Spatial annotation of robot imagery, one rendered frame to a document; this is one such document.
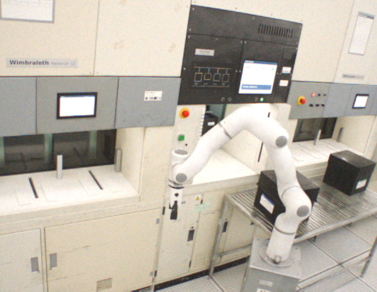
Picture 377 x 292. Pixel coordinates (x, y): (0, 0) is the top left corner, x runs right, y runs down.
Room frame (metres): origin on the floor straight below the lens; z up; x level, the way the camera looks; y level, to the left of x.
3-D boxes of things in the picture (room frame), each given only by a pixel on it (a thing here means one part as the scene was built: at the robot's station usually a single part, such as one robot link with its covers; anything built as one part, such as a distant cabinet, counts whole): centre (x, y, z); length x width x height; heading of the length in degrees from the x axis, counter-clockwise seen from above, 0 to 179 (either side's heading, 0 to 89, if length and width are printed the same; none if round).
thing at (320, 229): (2.36, -0.99, 0.38); 1.30 x 0.60 x 0.76; 125
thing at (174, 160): (1.50, 0.04, 1.26); 0.09 x 0.08 x 0.13; 10
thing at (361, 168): (2.68, -1.31, 0.89); 0.29 x 0.29 x 0.25; 38
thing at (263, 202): (2.09, -0.66, 0.85); 0.28 x 0.28 x 0.17; 27
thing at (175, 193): (1.51, 0.04, 1.12); 0.10 x 0.07 x 0.11; 10
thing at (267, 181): (2.09, -0.66, 0.98); 0.29 x 0.29 x 0.13; 27
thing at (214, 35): (2.59, -0.01, 0.98); 0.95 x 0.88 x 1.95; 35
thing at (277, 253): (1.61, -0.55, 0.85); 0.19 x 0.19 x 0.18
